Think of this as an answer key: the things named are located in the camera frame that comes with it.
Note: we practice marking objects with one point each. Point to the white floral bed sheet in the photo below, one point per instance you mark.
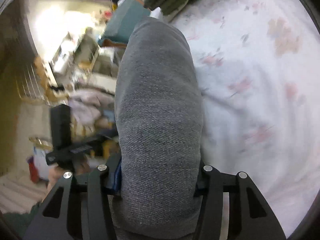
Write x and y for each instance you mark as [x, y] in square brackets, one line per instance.
[257, 65]

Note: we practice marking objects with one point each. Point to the person's left hand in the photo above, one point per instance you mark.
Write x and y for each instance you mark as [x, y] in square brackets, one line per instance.
[56, 172]

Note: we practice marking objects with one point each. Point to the green bed headboard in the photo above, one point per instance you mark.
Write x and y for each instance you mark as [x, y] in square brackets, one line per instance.
[122, 23]

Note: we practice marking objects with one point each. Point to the pink bedding pile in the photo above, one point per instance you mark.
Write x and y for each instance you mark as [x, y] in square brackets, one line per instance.
[91, 110]

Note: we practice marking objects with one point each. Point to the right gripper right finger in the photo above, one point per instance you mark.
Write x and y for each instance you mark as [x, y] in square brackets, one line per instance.
[233, 204]

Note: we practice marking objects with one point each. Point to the dark grey pants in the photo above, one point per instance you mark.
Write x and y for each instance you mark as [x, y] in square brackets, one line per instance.
[158, 111]

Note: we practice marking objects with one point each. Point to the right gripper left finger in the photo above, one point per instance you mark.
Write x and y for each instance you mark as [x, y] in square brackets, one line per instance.
[77, 207]

